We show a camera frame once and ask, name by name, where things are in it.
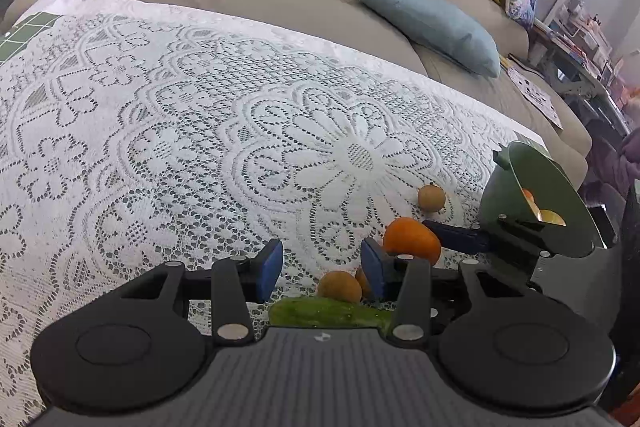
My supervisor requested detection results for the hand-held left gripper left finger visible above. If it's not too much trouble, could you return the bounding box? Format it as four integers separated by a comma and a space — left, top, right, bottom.
107, 238, 285, 342

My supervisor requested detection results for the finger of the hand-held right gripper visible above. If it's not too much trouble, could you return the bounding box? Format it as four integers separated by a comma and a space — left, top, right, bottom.
424, 213, 553, 275

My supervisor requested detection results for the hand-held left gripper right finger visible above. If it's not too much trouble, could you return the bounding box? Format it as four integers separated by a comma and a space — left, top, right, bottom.
360, 238, 543, 343

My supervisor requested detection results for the small brown kiwi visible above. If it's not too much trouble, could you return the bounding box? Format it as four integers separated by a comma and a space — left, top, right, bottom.
417, 184, 447, 212
316, 270, 363, 304

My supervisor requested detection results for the green plastic colander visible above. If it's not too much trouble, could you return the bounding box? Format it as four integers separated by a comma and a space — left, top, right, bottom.
477, 141, 603, 258

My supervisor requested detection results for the green cucumber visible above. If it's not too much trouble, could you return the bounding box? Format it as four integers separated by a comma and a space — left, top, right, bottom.
267, 297, 396, 333

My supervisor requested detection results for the purple cloth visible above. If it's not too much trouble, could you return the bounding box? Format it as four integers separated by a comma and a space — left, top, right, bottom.
585, 127, 640, 208

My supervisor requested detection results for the white lace tablecloth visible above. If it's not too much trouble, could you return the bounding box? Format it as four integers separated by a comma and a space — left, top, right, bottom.
0, 0, 551, 427

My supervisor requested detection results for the printed paper sheet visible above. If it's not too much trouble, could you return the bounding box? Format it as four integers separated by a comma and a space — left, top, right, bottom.
507, 68, 563, 128

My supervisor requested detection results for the light blue pillow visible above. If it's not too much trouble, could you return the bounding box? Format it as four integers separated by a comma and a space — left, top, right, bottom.
351, 0, 502, 78

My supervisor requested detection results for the cluttered side shelf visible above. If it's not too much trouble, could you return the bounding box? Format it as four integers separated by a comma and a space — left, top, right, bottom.
542, 0, 631, 98

